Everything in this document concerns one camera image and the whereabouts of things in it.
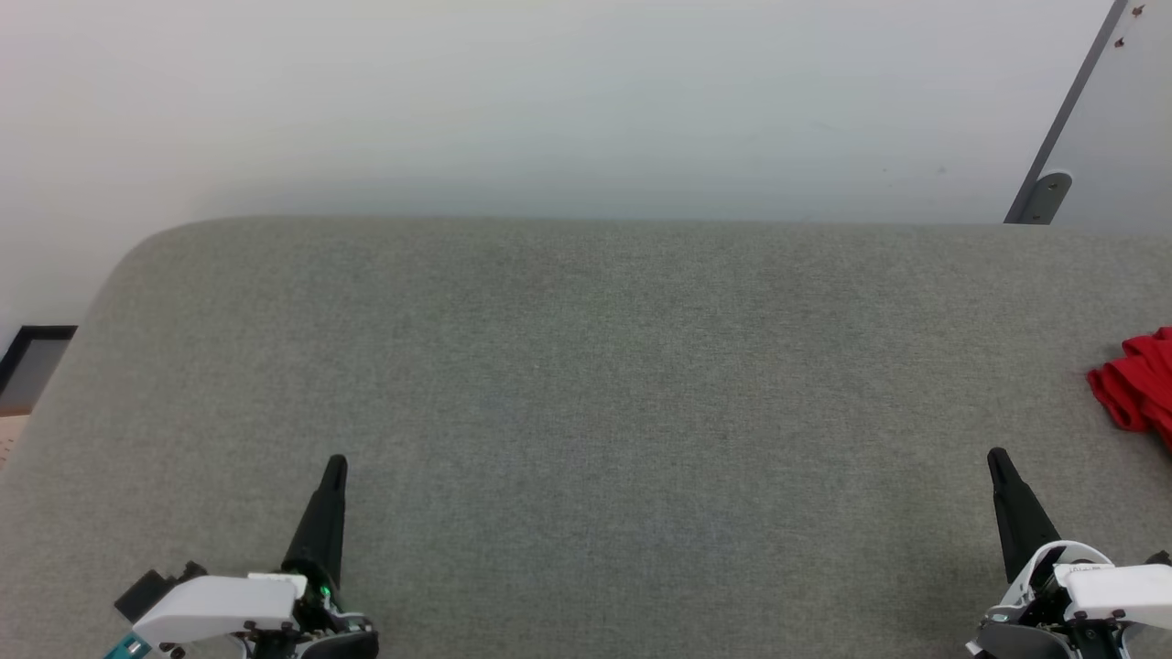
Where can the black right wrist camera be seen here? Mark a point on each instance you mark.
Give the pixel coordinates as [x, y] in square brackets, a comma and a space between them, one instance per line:
[1163, 558]

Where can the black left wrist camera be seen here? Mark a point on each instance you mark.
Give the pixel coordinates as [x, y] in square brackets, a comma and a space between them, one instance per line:
[146, 590]

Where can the red white jersey garment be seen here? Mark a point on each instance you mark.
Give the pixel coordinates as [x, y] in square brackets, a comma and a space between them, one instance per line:
[1140, 384]

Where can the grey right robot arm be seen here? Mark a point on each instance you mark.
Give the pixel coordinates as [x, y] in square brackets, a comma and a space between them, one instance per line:
[1016, 642]

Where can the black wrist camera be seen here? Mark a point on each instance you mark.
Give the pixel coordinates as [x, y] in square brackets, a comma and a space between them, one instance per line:
[1163, 558]
[146, 590]

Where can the black framed panel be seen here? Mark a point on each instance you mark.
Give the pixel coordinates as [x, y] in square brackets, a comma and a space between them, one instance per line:
[32, 371]

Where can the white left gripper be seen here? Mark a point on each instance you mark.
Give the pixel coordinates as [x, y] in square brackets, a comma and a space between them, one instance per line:
[220, 606]

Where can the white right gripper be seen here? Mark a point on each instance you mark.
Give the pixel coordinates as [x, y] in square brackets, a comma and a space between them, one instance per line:
[1112, 590]

